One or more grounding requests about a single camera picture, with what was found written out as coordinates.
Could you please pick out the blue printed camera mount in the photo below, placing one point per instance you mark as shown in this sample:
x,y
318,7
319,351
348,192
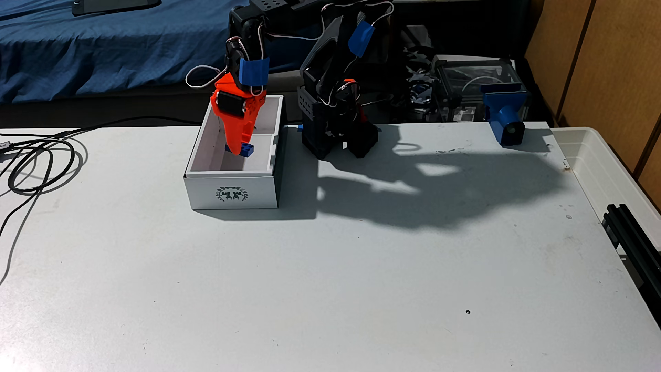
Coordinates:
x,y
503,111

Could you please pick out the black flat device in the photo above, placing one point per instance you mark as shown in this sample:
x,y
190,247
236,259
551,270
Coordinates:
x,y
113,5

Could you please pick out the black aluminium rail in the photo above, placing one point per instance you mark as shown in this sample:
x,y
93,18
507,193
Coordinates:
x,y
635,243

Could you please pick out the blue bed sheet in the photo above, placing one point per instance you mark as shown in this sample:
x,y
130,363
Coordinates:
x,y
129,46

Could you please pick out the white plastic bin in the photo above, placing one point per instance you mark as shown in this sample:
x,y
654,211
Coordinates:
x,y
599,165

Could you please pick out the wooden cabinet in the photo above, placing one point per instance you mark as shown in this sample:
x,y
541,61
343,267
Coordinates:
x,y
614,67

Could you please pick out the blue toy brick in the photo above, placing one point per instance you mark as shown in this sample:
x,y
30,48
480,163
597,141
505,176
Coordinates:
x,y
248,150

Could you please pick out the white cardboard box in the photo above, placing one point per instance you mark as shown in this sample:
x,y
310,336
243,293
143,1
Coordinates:
x,y
232,194

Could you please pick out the clear plastic enclosure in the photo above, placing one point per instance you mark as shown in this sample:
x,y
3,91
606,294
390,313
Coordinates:
x,y
475,77

